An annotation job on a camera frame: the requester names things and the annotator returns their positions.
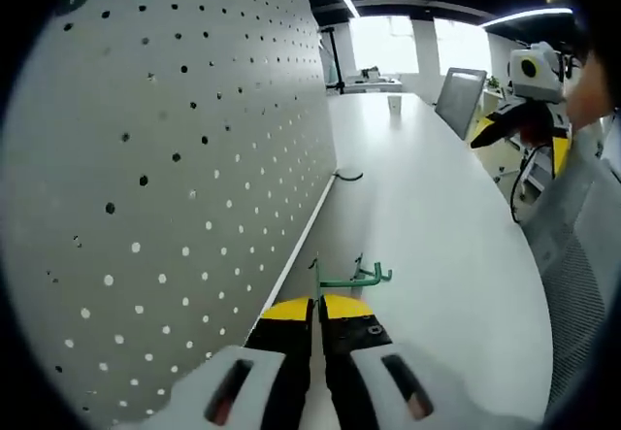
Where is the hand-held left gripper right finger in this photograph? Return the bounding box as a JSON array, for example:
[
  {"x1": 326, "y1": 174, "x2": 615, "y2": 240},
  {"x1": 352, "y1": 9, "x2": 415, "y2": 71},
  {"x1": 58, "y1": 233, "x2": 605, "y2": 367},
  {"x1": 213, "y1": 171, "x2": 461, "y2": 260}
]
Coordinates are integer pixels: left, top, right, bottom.
[{"x1": 318, "y1": 293, "x2": 486, "y2": 430}]

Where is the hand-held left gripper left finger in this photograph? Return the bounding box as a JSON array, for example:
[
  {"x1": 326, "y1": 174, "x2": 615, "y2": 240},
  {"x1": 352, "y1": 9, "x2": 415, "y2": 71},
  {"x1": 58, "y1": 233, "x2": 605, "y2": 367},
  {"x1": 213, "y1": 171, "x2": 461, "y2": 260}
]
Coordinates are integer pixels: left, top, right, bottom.
[{"x1": 162, "y1": 296, "x2": 315, "y2": 430}]

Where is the white perforated mounting plate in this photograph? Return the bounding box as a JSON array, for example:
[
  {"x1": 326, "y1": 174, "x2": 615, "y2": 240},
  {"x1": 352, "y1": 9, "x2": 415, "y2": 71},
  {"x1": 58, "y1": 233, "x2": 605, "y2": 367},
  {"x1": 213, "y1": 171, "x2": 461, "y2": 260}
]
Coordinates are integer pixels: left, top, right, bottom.
[{"x1": 2, "y1": 0, "x2": 365, "y2": 424}]

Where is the grey office chair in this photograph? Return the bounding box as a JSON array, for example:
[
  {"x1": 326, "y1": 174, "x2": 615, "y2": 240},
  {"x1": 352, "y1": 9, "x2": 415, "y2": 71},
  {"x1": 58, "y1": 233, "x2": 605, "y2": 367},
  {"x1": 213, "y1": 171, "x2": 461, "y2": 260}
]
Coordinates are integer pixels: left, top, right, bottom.
[{"x1": 434, "y1": 67, "x2": 489, "y2": 141}]

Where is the white mesh office chair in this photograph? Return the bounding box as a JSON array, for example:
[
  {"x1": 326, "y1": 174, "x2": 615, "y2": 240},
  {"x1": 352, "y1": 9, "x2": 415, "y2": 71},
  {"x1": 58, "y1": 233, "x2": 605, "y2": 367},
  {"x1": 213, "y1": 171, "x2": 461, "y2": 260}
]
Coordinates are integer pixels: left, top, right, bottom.
[{"x1": 521, "y1": 155, "x2": 621, "y2": 424}]

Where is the black tripod stand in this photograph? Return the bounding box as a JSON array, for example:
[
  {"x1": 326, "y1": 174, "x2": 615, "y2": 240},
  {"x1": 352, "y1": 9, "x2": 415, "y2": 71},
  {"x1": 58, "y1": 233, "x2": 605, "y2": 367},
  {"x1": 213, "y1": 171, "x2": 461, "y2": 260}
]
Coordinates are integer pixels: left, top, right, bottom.
[{"x1": 317, "y1": 26, "x2": 348, "y2": 96}]

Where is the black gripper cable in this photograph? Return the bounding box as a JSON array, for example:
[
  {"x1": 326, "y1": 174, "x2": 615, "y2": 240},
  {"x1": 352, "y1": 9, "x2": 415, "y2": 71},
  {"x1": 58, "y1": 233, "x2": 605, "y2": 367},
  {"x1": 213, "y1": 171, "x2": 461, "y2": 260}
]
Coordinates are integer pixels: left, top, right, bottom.
[{"x1": 509, "y1": 146, "x2": 539, "y2": 225}]

